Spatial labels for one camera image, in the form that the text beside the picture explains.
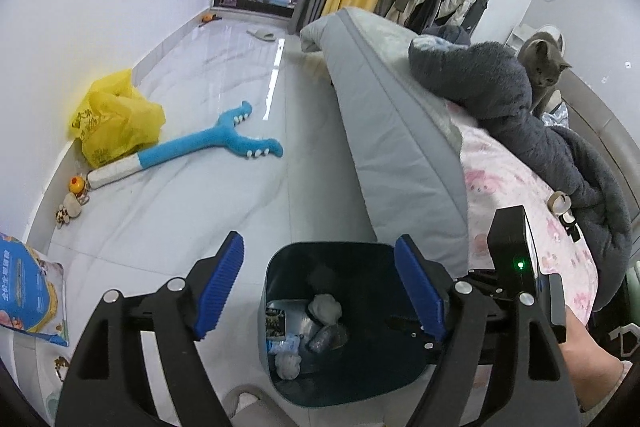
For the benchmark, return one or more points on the blue patterned duvet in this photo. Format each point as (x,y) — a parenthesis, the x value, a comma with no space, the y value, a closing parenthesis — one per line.
(557,117)

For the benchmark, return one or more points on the yellow plastic bag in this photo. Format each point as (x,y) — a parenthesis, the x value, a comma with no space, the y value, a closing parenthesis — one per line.
(115,122)

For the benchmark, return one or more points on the brown tape roll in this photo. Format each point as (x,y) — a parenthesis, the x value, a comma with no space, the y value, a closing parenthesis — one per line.
(554,202)

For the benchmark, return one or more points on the white sock ball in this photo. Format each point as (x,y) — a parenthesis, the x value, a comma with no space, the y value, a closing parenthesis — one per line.
(287,366)

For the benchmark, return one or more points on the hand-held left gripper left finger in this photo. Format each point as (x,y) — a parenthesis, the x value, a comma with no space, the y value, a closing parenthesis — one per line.
(220,287)

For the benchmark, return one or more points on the round white mirror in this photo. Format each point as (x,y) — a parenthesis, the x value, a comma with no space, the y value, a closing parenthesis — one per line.
(554,29)

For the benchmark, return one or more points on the clear plastic wrap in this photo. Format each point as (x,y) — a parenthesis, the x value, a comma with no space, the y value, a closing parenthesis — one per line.
(327,338)

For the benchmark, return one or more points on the dark teal trash bin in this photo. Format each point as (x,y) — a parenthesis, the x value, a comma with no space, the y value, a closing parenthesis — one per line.
(360,277)

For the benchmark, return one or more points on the blue forked plush toy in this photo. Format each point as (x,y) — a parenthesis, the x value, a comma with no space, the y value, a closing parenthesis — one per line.
(190,147)

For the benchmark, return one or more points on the small black box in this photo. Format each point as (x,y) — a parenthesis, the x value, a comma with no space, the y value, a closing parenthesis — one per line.
(275,322)

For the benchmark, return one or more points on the small patterned toy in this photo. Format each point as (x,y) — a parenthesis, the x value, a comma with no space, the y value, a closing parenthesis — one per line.
(61,366)

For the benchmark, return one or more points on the blue tissue pack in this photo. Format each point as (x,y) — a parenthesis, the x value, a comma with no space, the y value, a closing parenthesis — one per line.
(289,344)

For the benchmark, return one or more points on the pale slipper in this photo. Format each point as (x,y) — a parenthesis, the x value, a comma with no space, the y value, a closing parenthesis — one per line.
(262,35)

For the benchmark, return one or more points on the small spotted plush toy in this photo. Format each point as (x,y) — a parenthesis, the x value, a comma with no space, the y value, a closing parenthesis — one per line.
(66,213)

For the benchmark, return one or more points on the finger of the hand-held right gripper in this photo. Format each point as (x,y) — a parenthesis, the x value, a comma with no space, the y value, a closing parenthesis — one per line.
(412,335)

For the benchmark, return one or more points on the blue pet food bag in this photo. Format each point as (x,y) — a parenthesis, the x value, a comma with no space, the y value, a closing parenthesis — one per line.
(30,292)

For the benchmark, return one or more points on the person's right hand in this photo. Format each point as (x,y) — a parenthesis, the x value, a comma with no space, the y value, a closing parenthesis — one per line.
(592,362)

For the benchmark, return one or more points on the dark grey hanging pants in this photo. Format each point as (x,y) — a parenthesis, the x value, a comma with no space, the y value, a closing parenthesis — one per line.
(480,2)

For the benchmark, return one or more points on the grey cat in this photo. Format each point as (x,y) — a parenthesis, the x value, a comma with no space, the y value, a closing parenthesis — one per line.
(540,57)

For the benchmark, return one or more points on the pink printed bed sheet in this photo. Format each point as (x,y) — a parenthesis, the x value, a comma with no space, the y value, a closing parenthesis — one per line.
(500,177)

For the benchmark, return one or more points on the small orange and black object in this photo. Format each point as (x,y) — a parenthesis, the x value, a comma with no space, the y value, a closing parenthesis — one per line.
(210,18)

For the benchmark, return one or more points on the grey padded headboard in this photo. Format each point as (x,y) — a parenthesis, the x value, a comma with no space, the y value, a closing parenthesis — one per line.
(600,117)

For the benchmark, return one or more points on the dark grey fluffy blanket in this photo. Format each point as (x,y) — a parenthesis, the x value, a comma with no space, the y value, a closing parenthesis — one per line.
(500,82)

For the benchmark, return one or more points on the white tissue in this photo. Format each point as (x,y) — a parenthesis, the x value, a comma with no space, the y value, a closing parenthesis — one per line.
(325,307)

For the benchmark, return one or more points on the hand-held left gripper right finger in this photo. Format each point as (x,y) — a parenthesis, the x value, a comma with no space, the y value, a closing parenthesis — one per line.
(417,292)

